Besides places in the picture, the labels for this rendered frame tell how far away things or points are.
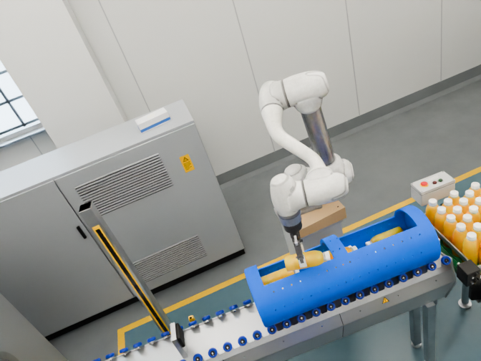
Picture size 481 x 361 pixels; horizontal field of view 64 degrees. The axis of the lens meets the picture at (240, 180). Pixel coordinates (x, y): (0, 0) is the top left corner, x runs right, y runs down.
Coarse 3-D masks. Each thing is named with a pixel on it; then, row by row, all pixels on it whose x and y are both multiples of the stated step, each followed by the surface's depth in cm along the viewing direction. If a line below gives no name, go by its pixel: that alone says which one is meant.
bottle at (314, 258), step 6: (306, 252) 166; (312, 252) 165; (318, 252) 165; (288, 258) 166; (294, 258) 165; (306, 258) 164; (312, 258) 163; (318, 258) 163; (324, 258) 164; (288, 264) 165; (294, 264) 165; (312, 264) 164; (318, 264) 164; (288, 270) 166
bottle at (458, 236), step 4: (456, 228) 186; (456, 232) 186; (460, 232) 184; (464, 232) 184; (452, 236) 189; (456, 236) 186; (460, 236) 185; (464, 236) 184; (452, 240) 190; (456, 240) 187; (460, 240) 185; (456, 244) 189; (460, 244) 187; (460, 248) 188; (452, 252) 194
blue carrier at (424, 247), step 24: (408, 216) 194; (336, 240) 180; (360, 240) 199; (384, 240) 174; (408, 240) 173; (432, 240) 173; (336, 264) 172; (360, 264) 172; (384, 264) 173; (408, 264) 175; (264, 288) 172; (288, 288) 171; (312, 288) 171; (336, 288) 173; (360, 288) 177; (264, 312) 171; (288, 312) 173
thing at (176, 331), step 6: (174, 324) 186; (174, 330) 184; (180, 330) 187; (174, 336) 181; (180, 336) 183; (174, 342) 180; (180, 342) 182; (180, 348) 184; (186, 348) 191; (180, 354) 186; (186, 354) 187
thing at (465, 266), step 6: (462, 264) 178; (468, 264) 177; (474, 264) 176; (462, 270) 175; (468, 270) 174; (474, 270) 174; (480, 270) 173; (462, 276) 177; (468, 276) 174; (474, 276) 175; (462, 282) 179; (468, 282) 176; (474, 282) 177
